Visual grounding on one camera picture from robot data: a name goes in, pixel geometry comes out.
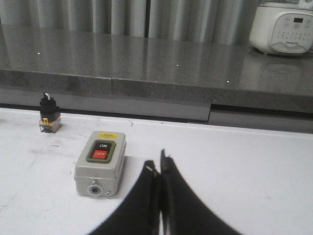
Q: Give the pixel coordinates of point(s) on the grey on off switch box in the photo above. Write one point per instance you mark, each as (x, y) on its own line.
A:
(99, 167)

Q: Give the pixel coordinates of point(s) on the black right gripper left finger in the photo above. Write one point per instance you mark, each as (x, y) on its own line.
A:
(139, 212)

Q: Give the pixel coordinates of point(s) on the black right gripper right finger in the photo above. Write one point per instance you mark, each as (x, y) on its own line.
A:
(183, 212)

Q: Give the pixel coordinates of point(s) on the black selector switch yellow base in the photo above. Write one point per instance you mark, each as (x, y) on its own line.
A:
(50, 116)

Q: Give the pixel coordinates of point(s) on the white electric rice cooker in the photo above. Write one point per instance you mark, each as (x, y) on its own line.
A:
(283, 27)

